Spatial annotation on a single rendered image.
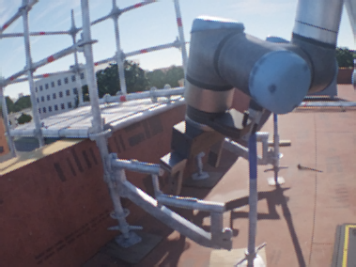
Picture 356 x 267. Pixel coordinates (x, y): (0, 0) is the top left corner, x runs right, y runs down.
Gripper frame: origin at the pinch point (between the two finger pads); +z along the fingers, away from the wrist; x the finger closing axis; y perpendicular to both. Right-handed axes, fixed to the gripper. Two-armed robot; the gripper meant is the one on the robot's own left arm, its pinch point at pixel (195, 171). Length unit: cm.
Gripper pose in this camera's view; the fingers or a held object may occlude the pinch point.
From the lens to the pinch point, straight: 59.8
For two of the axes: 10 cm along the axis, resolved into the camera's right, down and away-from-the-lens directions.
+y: -7.3, -4.4, 5.3
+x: -6.8, 3.7, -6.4
